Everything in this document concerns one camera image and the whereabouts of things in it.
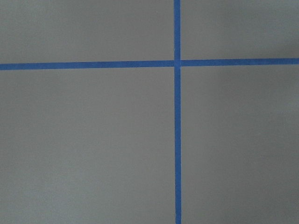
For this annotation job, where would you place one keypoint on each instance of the blue tape line lengthwise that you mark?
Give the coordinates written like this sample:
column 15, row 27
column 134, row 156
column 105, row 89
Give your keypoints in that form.
column 177, row 110

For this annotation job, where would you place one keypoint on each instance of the blue tape line crosswise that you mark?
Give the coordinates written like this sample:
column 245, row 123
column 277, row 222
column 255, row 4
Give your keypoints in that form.
column 147, row 64

